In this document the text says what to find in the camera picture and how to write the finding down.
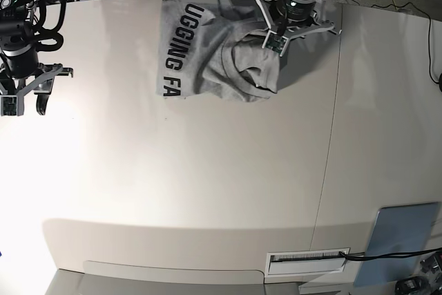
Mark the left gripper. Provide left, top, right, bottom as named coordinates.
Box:
left=255, top=0, right=342, bottom=41

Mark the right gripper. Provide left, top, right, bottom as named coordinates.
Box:
left=1, top=49, right=74, bottom=115

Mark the grey T-shirt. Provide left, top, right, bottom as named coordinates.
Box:
left=156, top=0, right=280, bottom=102

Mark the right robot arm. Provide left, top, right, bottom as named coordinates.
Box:
left=1, top=0, right=73, bottom=116

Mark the blue-grey panel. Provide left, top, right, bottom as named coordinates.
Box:
left=354, top=202, right=440, bottom=287

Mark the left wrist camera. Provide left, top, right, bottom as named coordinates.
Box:
left=262, top=30, right=289, bottom=57

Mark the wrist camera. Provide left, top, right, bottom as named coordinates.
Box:
left=1, top=95, right=24, bottom=116
left=262, top=30, right=289, bottom=57

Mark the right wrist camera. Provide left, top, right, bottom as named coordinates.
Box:
left=1, top=95, right=24, bottom=116

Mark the black side cable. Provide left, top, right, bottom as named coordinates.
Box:
left=372, top=1, right=442, bottom=85

